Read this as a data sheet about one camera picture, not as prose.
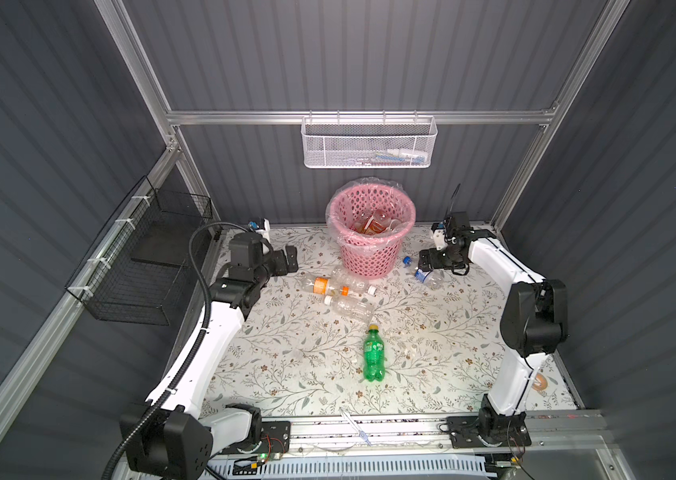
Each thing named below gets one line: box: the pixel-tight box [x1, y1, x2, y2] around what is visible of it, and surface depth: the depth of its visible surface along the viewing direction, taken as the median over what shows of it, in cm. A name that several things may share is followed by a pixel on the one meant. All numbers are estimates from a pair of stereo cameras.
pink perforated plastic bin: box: [329, 182, 417, 279], surface depth 98 cm
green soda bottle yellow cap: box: [364, 324, 385, 382], surface depth 84 cm
